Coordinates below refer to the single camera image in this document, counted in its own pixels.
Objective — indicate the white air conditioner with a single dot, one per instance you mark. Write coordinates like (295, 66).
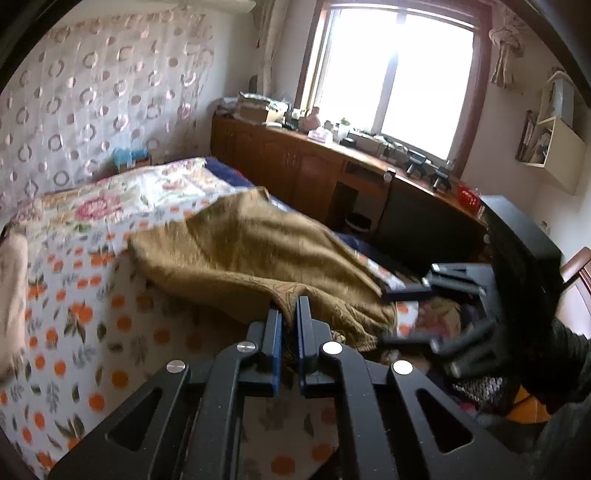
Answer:
(217, 4)

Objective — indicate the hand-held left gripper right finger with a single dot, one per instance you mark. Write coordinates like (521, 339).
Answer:
(301, 344)

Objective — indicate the teal fabric item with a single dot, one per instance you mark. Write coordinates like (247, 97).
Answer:
(129, 157)

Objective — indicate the trash bin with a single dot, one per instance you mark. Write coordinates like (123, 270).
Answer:
(358, 222)

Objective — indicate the cream wall shelf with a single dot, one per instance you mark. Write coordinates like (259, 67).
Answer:
(558, 152)

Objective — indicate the window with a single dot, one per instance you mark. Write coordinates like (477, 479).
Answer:
(392, 78)

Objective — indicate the white bottle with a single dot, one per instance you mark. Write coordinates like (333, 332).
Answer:
(341, 132)

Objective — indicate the colourful clothes pile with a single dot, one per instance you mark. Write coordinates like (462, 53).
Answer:
(438, 318)

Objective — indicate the knotted beige curtain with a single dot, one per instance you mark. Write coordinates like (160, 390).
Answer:
(505, 50)

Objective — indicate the grey box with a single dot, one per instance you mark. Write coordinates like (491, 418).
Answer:
(364, 144)

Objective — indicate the round silver knob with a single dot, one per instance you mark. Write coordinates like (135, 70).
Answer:
(389, 175)

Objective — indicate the pale pink pillow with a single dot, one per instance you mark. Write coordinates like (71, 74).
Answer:
(14, 286)

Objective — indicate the pile of books and boxes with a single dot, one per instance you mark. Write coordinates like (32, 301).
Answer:
(254, 108)

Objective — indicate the black chair back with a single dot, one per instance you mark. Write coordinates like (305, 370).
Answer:
(425, 221)

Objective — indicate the black white patterned cloth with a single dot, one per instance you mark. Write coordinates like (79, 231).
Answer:
(480, 388)

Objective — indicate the red basket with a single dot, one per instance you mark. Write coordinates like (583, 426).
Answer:
(468, 196)

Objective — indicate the pink ceramic jar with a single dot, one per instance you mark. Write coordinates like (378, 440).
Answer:
(311, 121)

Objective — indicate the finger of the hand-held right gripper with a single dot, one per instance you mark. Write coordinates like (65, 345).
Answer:
(406, 291)
(406, 341)

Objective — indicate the circle-patterned curtain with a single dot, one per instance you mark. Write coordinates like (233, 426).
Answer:
(92, 92)

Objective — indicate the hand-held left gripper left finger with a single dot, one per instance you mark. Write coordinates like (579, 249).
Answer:
(276, 355)

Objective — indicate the long wooden cabinet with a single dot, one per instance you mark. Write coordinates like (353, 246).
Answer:
(277, 161)

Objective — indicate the black clamp device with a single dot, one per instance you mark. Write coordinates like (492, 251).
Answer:
(417, 164)
(441, 177)

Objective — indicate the pink tissue box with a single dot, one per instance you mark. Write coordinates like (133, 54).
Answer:
(320, 134)

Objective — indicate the brown knitted cloth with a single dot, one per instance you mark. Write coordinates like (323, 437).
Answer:
(240, 244)

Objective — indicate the floral orange-dotted bedsheet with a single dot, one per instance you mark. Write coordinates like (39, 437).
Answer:
(83, 295)

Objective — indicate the person's right forearm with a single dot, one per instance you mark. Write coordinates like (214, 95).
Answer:
(563, 364)

